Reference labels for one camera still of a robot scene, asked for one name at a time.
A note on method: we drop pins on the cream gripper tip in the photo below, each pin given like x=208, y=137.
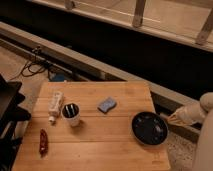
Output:
x=174, y=119

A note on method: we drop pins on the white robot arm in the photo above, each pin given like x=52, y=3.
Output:
x=198, y=112

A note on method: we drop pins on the dark ceramic bowl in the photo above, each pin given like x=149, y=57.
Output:
x=149, y=128

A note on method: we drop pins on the blue sponge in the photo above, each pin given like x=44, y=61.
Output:
x=107, y=104

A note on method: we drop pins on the white tube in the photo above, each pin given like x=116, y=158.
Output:
x=55, y=106

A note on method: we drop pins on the blue floor object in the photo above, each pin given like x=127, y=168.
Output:
x=57, y=78

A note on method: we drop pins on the red pocket knife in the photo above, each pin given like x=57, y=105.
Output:
x=43, y=147

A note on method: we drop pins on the black chair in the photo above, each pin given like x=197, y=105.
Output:
x=10, y=114

